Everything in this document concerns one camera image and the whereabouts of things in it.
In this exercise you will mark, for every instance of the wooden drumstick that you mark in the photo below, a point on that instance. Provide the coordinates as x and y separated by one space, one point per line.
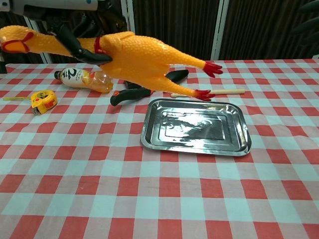
229 91

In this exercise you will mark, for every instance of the orange drink plastic bottle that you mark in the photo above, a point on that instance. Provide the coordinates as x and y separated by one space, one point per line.
74 78

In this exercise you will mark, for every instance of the black garden trowel orange collar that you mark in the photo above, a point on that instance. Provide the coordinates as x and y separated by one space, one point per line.
129 95

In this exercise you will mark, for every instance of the stainless steel tray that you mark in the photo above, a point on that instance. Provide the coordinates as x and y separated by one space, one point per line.
194 127

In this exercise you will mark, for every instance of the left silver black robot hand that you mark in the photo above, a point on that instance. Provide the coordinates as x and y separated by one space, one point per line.
72 42

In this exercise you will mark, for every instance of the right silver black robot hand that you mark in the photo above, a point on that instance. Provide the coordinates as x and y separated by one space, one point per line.
309 26

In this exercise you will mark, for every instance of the yellow tape measure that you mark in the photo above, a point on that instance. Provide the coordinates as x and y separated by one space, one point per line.
45 100

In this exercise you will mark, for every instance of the red white checkered tablecloth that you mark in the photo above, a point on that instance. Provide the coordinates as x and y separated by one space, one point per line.
74 149

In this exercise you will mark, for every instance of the yellow rubber chicken toy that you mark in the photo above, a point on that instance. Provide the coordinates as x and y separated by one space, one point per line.
139 57

